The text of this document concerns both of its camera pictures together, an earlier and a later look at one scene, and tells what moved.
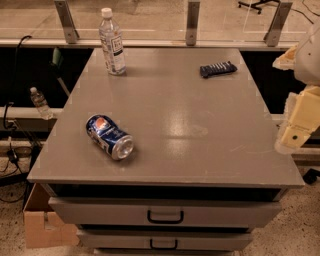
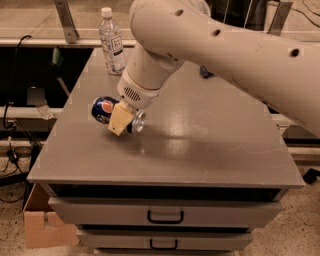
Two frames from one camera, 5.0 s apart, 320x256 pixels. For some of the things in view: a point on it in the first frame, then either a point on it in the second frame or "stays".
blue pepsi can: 107,136 -> 102,110
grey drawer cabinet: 204,170 stays
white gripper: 309,60 -> 137,94
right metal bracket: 274,32 stays
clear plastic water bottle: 112,40 stays
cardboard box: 44,229 stays
